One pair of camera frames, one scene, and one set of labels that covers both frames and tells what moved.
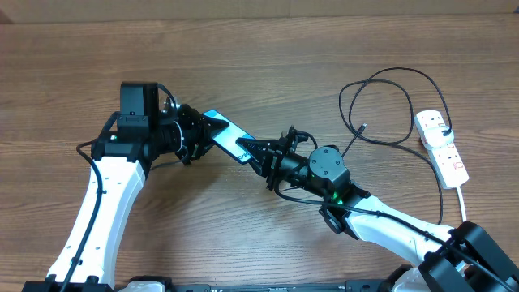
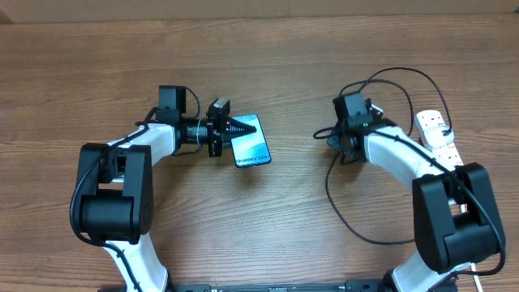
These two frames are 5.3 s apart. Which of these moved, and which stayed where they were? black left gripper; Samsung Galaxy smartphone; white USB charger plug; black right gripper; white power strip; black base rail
Moved: black left gripper; Samsung Galaxy smartphone; black right gripper
Stayed: black base rail; white USB charger plug; white power strip
